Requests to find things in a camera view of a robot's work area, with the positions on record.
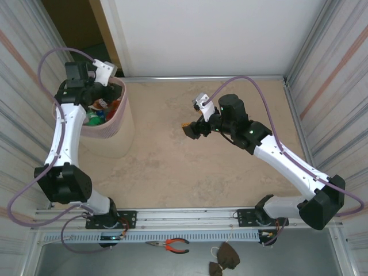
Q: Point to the red label tea bottle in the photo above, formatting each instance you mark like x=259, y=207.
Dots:
x=115, y=104

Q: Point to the copper Nescafe bottle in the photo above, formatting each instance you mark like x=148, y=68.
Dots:
x=100, y=103

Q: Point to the green Sprite bottle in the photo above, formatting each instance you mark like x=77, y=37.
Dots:
x=93, y=119

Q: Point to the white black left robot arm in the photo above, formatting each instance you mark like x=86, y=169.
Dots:
x=66, y=135

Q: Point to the pink mesh basket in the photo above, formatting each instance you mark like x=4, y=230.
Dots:
x=115, y=146
x=97, y=132

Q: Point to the aluminium table edge strip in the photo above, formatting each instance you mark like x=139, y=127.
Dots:
x=201, y=78

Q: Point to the brown cloth pouch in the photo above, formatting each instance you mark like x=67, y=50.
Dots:
x=227, y=256

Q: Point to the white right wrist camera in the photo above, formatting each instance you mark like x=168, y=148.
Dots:
x=205, y=107

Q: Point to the wooden door frame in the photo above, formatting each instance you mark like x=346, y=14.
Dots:
x=106, y=34

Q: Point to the aluminium mounting rail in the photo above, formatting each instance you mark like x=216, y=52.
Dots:
x=187, y=218

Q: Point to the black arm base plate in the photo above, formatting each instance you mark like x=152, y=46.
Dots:
x=129, y=218
x=244, y=217

